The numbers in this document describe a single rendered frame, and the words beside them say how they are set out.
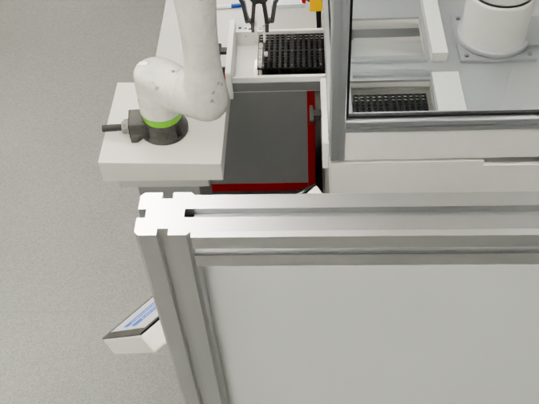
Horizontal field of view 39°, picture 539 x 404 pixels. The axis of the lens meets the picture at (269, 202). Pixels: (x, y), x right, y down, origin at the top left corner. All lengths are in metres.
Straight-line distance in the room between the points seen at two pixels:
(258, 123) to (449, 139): 1.02
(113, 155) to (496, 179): 1.12
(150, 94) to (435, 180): 0.85
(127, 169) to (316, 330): 1.73
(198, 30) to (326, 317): 1.43
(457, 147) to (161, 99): 0.83
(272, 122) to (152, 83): 0.81
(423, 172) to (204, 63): 0.67
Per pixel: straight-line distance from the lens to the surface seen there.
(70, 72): 4.09
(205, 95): 2.13
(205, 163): 2.29
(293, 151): 3.02
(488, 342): 0.70
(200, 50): 2.04
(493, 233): 0.55
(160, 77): 2.21
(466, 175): 2.21
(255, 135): 2.97
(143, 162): 2.32
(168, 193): 2.48
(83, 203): 3.41
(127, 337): 1.61
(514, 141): 2.14
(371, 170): 2.15
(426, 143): 2.10
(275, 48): 2.56
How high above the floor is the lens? 2.47
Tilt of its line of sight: 49 degrees down
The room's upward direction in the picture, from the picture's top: 4 degrees counter-clockwise
